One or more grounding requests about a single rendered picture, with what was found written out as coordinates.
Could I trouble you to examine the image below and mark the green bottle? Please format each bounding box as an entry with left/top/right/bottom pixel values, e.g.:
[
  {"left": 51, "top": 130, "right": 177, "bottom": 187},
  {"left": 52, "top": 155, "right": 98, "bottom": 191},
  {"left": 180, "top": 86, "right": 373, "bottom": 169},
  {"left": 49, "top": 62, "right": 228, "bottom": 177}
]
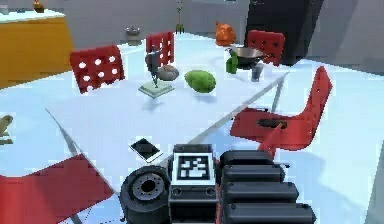
[{"left": 225, "top": 50, "right": 239, "bottom": 75}]

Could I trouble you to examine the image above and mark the grey cup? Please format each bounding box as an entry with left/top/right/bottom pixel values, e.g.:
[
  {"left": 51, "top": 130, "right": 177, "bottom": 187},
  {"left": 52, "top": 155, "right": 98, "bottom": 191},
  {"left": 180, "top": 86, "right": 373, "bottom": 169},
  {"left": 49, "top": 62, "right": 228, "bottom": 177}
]
[{"left": 250, "top": 63, "right": 264, "bottom": 83}]

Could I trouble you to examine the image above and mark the yellow kitchen counter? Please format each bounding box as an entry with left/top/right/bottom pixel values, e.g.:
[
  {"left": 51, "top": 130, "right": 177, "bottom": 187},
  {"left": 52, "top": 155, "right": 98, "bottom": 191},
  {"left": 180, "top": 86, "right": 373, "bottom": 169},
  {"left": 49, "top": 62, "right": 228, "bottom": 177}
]
[{"left": 0, "top": 9, "right": 76, "bottom": 90}]

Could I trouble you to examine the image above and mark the grey statue on pale base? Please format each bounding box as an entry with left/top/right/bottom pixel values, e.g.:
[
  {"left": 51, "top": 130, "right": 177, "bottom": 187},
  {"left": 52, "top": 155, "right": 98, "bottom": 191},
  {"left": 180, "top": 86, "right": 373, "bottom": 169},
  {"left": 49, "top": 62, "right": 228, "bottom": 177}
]
[{"left": 138, "top": 44, "right": 176, "bottom": 100}]

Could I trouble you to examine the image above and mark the dark metal pan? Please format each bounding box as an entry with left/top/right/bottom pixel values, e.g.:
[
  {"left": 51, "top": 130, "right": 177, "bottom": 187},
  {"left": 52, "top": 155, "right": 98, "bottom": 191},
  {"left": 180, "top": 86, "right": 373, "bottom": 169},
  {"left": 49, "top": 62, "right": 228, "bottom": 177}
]
[{"left": 225, "top": 46, "right": 266, "bottom": 70}]

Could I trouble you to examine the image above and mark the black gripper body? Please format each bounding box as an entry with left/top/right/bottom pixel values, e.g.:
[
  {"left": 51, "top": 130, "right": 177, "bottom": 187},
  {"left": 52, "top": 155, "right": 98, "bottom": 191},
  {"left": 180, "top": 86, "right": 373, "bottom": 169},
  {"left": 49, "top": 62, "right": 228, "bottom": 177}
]
[{"left": 119, "top": 165, "right": 172, "bottom": 224}]

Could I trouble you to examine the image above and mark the orange round object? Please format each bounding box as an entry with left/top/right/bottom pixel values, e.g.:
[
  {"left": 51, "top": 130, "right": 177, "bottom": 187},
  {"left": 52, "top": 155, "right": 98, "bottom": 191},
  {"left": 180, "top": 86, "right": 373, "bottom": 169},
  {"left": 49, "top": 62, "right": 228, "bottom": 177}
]
[{"left": 214, "top": 21, "right": 237, "bottom": 47}]

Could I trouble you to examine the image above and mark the white dining table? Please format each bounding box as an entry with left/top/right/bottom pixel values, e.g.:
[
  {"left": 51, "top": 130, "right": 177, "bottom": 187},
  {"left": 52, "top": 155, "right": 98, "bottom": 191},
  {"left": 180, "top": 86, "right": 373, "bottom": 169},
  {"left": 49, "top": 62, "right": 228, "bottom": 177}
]
[{"left": 0, "top": 32, "right": 290, "bottom": 224}]

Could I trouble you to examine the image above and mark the red chair with holes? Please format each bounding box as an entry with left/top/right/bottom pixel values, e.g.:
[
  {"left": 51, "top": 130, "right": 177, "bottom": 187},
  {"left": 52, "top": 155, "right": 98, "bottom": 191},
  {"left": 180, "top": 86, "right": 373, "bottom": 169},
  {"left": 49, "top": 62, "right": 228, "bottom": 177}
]
[
  {"left": 0, "top": 153, "right": 115, "bottom": 224},
  {"left": 229, "top": 65, "right": 333, "bottom": 158},
  {"left": 145, "top": 30, "right": 176, "bottom": 69},
  {"left": 246, "top": 29, "right": 286, "bottom": 67},
  {"left": 69, "top": 44, "right": 126, "bottom": 95}
]

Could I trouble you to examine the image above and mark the grey bin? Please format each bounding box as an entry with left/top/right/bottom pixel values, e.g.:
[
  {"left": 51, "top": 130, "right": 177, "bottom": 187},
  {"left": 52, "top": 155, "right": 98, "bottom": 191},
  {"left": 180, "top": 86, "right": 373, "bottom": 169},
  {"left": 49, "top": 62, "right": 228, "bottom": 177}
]
[{"left": 124, "top": 26, "right": 142, "bottom": 47}]

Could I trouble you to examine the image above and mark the tan statue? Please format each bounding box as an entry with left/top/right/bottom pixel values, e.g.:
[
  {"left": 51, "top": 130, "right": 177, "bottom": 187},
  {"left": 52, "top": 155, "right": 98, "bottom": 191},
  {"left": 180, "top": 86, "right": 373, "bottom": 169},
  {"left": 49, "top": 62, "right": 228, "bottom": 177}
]
[{"left": 0, "top": 114, "right": 15, "bottom": 146}]

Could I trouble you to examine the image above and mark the green lettuce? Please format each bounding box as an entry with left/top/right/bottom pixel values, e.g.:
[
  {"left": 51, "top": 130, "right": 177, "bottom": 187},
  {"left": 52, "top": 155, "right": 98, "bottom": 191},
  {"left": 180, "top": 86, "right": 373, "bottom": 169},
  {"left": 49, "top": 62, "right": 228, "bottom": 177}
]
[{"left": 184, "top": 69, "right": 217, "bottom": 94}]

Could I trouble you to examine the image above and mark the black fridge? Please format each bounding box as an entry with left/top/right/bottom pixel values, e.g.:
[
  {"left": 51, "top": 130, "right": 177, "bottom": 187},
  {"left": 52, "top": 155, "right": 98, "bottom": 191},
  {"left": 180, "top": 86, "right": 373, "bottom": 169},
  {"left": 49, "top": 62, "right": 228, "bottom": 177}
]
[{"left": 244, "top": 0, "right": 325, "bottom": 67}]

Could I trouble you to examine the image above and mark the brown object on counter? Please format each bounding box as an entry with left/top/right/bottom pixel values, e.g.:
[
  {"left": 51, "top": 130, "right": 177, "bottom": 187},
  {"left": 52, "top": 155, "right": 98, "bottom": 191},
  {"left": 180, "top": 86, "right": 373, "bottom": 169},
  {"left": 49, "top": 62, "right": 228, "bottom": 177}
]
[{"left": 32, "top": 0, "right": 46, "bottom": 14}]

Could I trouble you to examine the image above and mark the black spatula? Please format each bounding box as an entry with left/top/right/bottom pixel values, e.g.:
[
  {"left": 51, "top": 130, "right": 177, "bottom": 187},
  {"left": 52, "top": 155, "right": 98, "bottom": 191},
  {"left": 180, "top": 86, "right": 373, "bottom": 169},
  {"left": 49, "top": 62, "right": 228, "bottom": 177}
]
[{"left": 257, "top": 118, "right": 288, "bottom": 130}]

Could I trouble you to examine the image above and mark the brown bread loaf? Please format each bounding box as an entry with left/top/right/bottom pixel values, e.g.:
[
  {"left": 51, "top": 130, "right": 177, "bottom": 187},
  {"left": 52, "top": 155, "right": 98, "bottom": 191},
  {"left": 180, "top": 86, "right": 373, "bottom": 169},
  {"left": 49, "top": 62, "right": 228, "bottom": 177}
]
[{"left": 157, "top": 64, "right": 180, "bottom": 82}]

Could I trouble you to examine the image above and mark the black and white phone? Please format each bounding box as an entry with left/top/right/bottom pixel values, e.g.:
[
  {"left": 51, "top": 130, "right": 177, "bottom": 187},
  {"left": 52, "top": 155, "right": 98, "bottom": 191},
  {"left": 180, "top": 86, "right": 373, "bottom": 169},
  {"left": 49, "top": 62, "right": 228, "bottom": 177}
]
[{"left": 128, "top": 137, "right": 164, "bottom": 164}]

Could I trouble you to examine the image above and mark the green house plant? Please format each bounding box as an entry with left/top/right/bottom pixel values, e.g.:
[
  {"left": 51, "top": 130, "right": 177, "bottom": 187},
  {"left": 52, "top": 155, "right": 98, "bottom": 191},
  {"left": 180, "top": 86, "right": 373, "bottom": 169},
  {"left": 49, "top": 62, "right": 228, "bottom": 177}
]
[{"left": 175, "top": 0, "right": 186, "bottom": 34}]

